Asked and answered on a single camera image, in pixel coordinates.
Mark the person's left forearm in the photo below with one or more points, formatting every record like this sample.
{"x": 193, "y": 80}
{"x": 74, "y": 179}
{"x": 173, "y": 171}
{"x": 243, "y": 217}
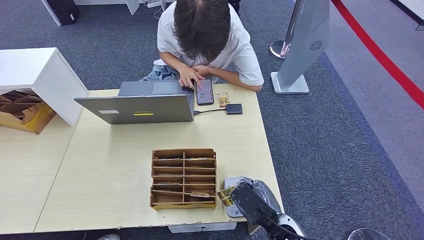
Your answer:
{"x": 235, "y": 79}

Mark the white table bracket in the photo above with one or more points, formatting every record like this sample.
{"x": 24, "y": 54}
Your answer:
{"x": 202, "y": 227}

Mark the white cabinet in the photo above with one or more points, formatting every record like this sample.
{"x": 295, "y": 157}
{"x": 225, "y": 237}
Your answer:
{"x": 36, "y": 73}

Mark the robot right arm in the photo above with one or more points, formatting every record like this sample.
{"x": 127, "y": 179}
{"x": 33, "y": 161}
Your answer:
{"x": 296, "y": 228}

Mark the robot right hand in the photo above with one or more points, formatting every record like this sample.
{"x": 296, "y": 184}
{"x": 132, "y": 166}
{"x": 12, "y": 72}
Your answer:
{"x": 270, "y": 198}

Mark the black adapter box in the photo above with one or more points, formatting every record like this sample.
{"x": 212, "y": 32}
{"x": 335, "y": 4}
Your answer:
{"x": 234, "y": 109}

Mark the grey laptop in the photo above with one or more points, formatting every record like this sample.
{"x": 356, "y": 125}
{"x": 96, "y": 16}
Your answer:
{"x": 142, "y": 109}

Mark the white card reader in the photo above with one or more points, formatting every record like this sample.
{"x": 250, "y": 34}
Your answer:
{"x": 232, "y": 182}

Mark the small yellow patterned card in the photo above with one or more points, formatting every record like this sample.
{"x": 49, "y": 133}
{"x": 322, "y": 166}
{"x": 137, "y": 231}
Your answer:
{"x": 223, "y": 99}

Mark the white shoe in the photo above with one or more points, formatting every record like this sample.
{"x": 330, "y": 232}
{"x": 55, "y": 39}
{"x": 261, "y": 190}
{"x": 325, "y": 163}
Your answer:
{"x": 109, "y": 237}

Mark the red barrier belt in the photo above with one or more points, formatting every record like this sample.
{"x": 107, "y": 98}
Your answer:
{"x": 374, "y": 49}

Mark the person's right forearm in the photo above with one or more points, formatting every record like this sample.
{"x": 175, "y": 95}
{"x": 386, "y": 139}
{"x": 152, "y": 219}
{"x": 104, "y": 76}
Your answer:
{"x": 170, "y": 63}

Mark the clear dome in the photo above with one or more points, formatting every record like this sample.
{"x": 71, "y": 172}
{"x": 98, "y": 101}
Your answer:
{"x": 369, "y": 235}

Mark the person's left hand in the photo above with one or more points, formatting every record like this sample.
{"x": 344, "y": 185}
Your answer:
{"x": 206, "y": 70}

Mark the wooden card organizer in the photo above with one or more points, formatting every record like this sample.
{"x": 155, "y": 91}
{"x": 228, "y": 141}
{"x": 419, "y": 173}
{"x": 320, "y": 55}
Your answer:
{"x": 184, "y": 179}

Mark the cardboard slotted organizer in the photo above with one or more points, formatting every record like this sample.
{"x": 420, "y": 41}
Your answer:
{"x": 26, "y": 114}

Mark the white desk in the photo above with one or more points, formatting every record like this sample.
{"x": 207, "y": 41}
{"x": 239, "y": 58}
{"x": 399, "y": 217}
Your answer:
{"x": 132, "y": 5}
{"x": 414, "y": 8}

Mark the person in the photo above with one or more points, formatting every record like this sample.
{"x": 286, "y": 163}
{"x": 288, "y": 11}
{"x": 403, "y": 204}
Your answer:
{"x": 202, "y": 33}

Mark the silver kiosk stand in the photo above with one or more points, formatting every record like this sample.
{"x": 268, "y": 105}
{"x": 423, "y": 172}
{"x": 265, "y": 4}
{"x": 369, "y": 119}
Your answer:
{"x": 304, "y": 46}

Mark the chrome stanchion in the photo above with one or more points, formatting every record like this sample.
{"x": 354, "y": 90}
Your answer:
{"x": 276, "y": 49}

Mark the black smartphone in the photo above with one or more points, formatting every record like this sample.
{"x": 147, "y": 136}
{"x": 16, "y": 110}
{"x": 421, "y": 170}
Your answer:
{"x": 205, "y": 92}

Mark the person's right hand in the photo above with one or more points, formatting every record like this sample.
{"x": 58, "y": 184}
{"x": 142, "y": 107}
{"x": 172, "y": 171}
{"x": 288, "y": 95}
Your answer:
{"x": 190, "y": 76}

